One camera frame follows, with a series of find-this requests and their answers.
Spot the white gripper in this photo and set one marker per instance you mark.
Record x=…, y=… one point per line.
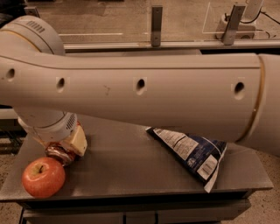
x=53, y=130

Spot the crushed red coke can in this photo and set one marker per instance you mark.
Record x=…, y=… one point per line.
x=56, y=151

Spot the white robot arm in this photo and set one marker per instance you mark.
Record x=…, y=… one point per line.
x=229, y=97

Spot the red apple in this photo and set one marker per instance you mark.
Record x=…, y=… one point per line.
x=43, y=177

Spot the blue chip bag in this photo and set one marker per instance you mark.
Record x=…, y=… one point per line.
x=199, y=155

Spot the grey table frame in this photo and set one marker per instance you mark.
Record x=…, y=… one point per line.
x=211, y=208

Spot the left metal bracket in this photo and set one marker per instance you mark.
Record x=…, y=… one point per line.
x=31, y=11

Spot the metal bracket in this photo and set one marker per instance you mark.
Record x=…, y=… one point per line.
x=156, y=25
x=31, y=11
x=228, y=38

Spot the middle metal bracket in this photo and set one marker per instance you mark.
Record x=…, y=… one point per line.
x=156, y=25

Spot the right metal bracket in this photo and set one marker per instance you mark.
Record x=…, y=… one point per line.
x=228, y=38

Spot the white base with cable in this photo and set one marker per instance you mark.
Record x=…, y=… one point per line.
x=248, y=26

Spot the metal rail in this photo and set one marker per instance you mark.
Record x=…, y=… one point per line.
x=243, y=45

